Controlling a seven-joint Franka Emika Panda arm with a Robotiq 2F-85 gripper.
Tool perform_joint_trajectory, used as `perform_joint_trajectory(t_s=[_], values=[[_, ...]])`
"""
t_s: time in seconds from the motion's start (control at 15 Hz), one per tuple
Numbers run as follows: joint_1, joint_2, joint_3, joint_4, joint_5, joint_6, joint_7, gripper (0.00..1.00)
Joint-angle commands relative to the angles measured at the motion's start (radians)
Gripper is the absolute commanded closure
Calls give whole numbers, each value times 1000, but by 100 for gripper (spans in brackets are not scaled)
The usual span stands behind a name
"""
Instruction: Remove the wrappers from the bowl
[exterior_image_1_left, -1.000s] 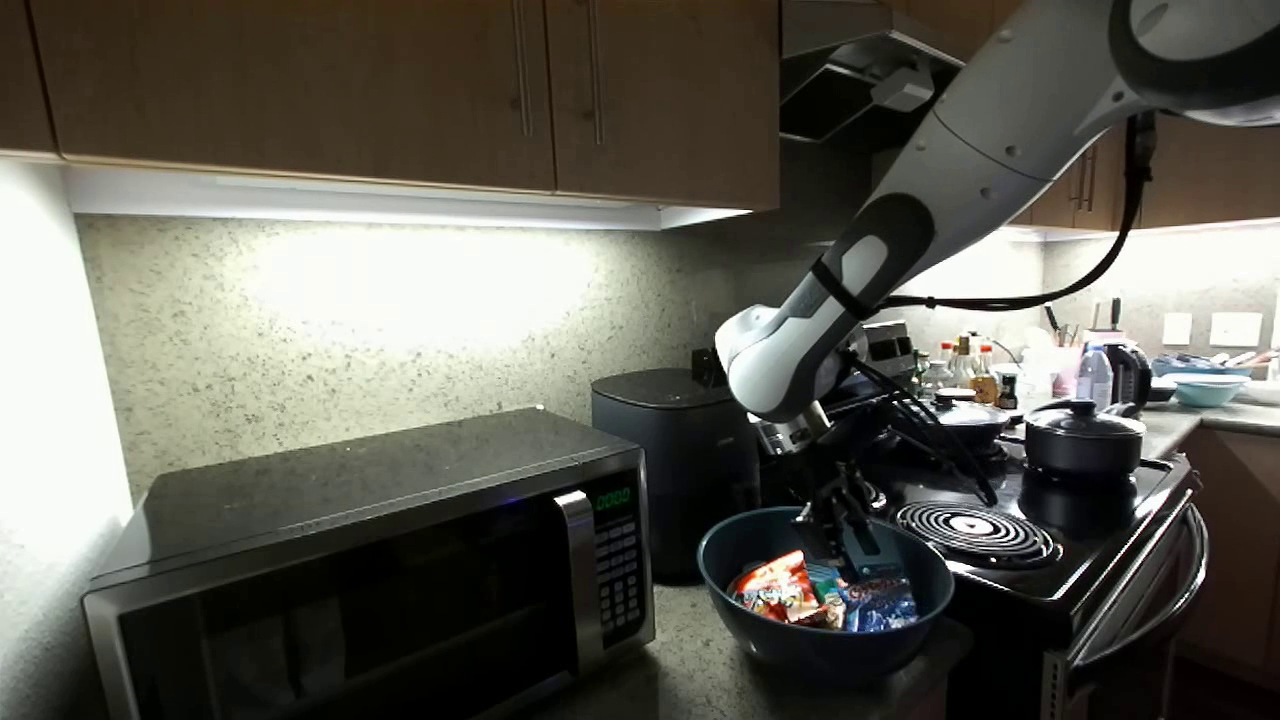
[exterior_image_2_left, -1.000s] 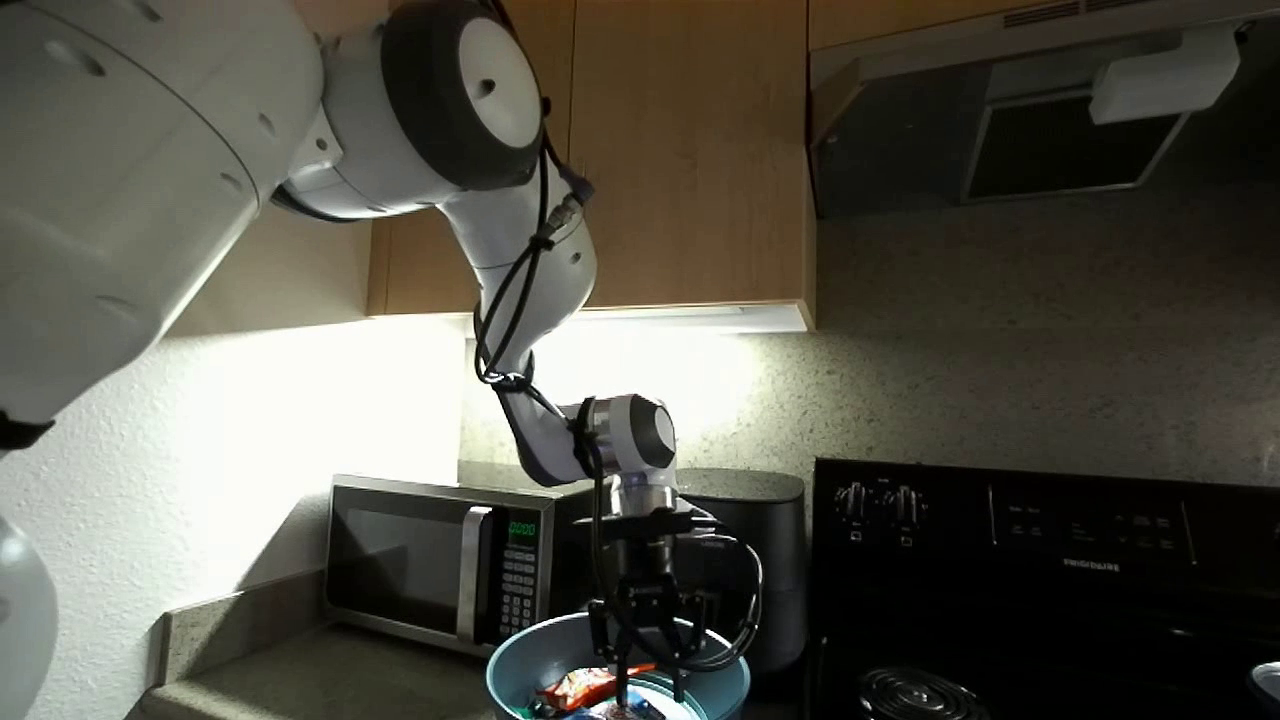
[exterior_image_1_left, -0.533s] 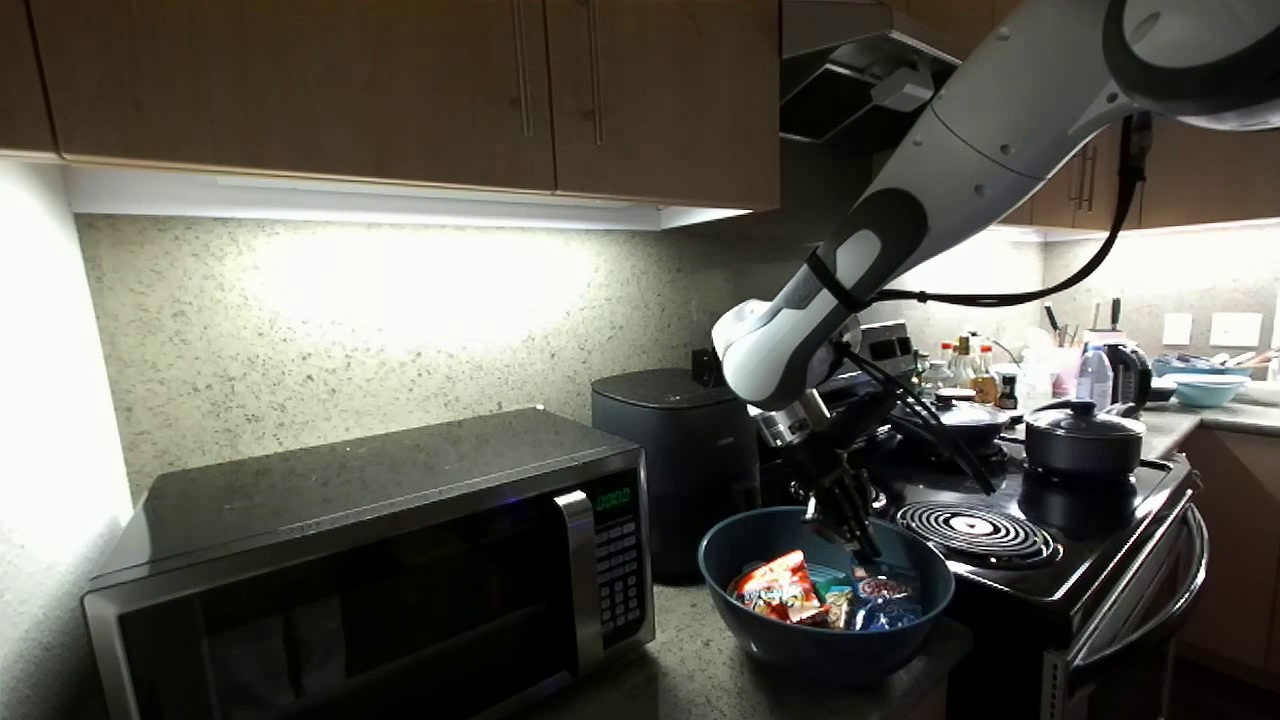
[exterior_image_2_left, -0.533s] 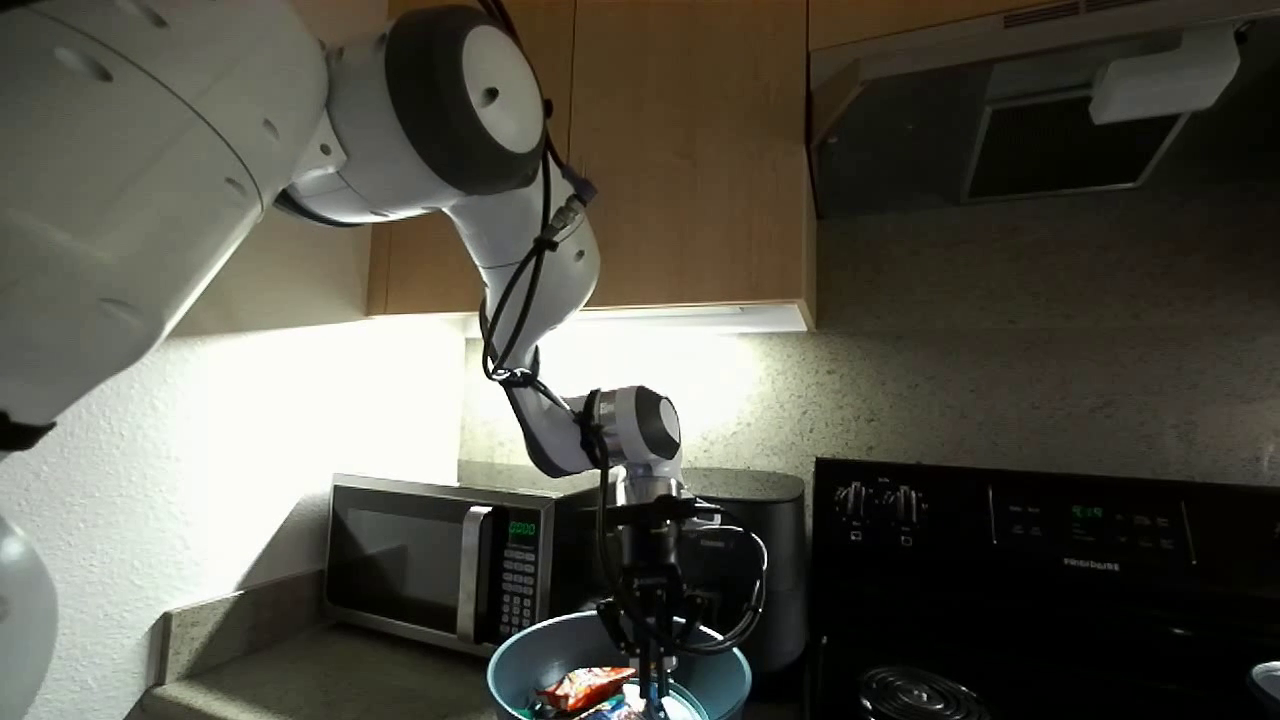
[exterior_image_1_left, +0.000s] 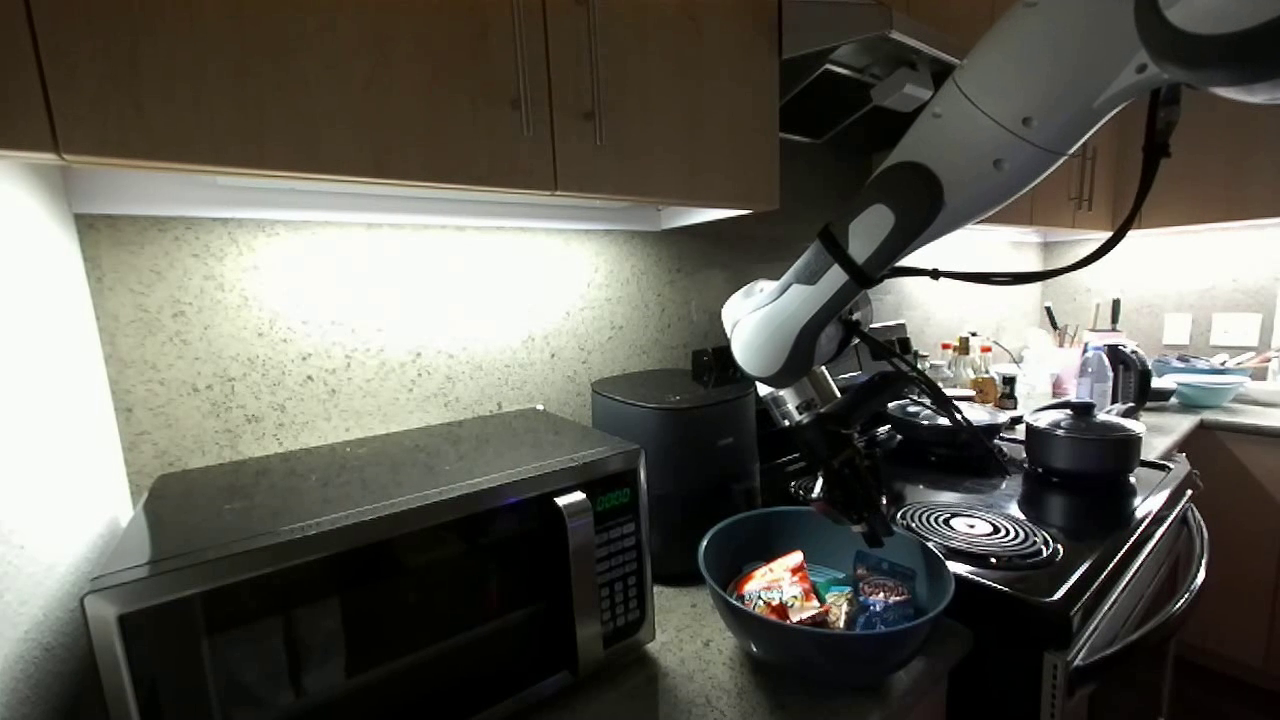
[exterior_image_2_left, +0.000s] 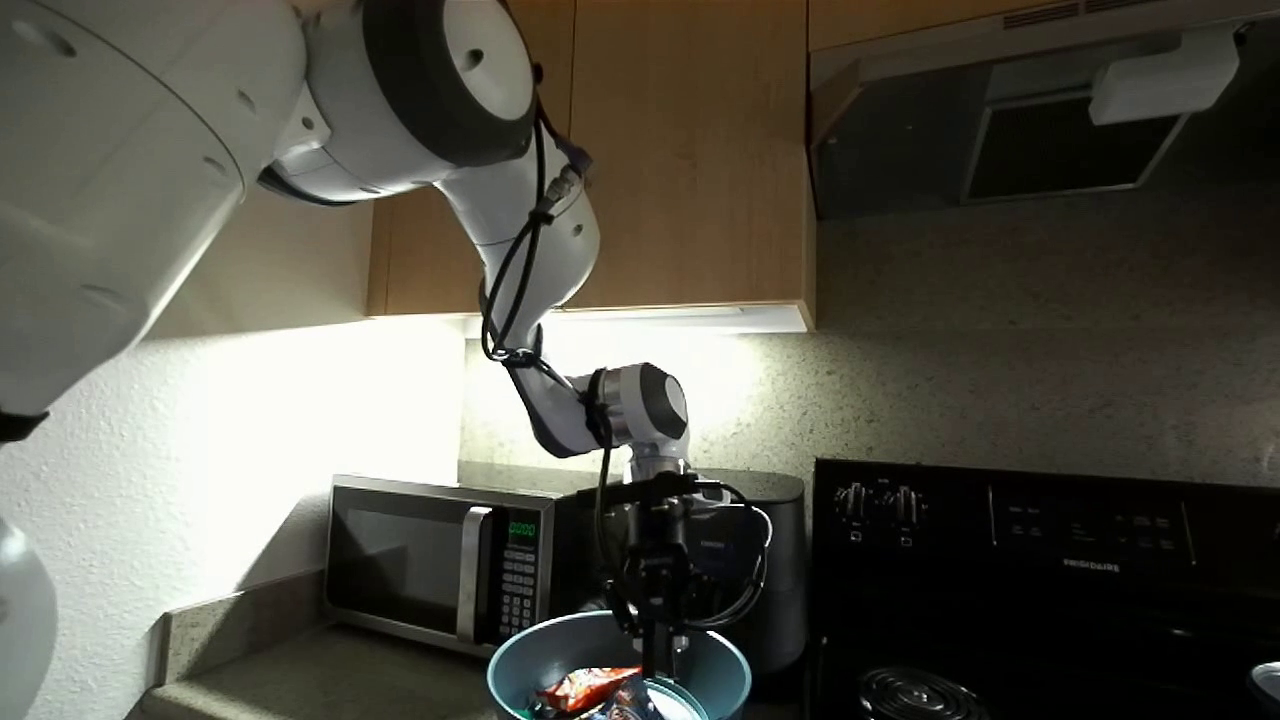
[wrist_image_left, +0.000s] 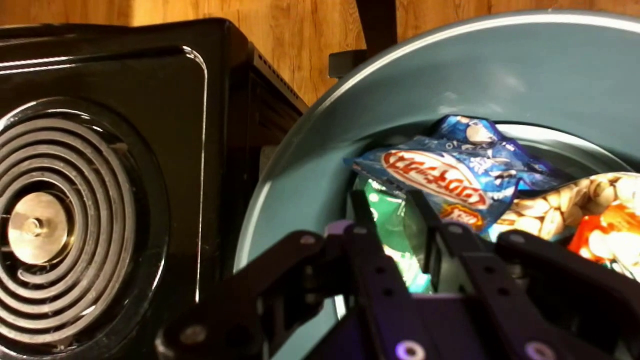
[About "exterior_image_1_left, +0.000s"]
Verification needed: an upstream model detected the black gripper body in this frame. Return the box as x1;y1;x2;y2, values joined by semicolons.
795;379;930;537

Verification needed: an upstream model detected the blue snack wrapper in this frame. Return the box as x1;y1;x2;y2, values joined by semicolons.
848;550;924;635

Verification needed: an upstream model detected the red snack wrapper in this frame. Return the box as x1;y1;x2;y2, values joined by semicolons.
730;546;833;633

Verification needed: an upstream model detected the teal bowl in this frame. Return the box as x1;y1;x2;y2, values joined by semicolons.
694;504;960;689

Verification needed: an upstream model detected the light blue bowl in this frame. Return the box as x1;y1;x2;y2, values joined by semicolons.
1170;371;1254;412

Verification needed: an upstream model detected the frying pan with glass lid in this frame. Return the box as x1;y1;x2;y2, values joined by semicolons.
886;391;1025;455

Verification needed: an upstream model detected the black electric stove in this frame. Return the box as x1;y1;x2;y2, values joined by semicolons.
690;337;1218;720

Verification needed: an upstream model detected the white container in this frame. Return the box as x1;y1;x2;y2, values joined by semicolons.
1018;324;1074;407

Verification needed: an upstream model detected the black pot with lid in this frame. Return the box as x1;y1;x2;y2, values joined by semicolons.
1018;396;1154;484

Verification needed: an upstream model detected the electric kettle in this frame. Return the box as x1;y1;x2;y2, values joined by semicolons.
1074;326;1158;414

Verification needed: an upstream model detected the wooden lower cabinet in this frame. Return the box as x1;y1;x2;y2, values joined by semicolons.
1172;414;1280;694

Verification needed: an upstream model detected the range hood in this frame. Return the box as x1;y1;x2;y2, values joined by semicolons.
777;30;963;153

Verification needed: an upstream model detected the white box on hood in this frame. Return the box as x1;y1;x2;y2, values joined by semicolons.
872;64;940;119

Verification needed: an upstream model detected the wide white outlet plate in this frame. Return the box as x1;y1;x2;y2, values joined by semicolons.
1210;307;1270;350

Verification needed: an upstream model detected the wooden upper cabinet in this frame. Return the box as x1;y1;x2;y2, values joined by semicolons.
0;0;785;215
993;90;1280;230

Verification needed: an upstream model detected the stainless steel microwave oven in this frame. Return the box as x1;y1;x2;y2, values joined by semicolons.
79;407;661;720

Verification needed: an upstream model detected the under-cabinet light strip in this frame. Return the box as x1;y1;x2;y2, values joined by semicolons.
58;155;758;236

